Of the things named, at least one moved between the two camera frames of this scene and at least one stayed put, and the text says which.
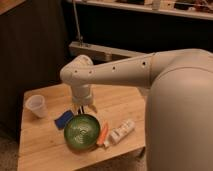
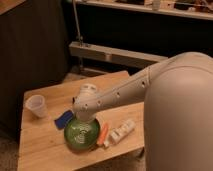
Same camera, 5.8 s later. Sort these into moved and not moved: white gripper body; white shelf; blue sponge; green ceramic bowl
Moved: white gripper body
Not moved: green ceramic bowl; blue sponge; white shelf
